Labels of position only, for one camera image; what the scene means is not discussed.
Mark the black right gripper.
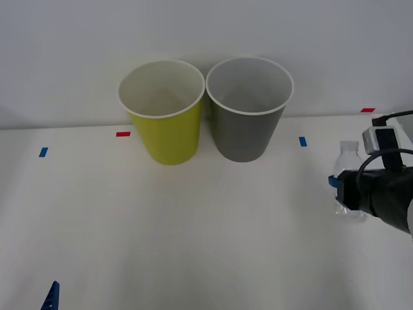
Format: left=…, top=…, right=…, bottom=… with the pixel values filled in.
left=328, top=169, right=387, bottom=218

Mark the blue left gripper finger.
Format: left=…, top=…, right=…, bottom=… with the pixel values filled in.
left=40, top=280, right=61, bottom=310

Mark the grey plastic waste bin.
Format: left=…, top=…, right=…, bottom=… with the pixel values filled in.
left=205, top=57, right=294, bottom=163

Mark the yellow-green plastic waste bin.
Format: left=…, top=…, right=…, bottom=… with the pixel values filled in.
left=117, top=59, right=207, bottom=166

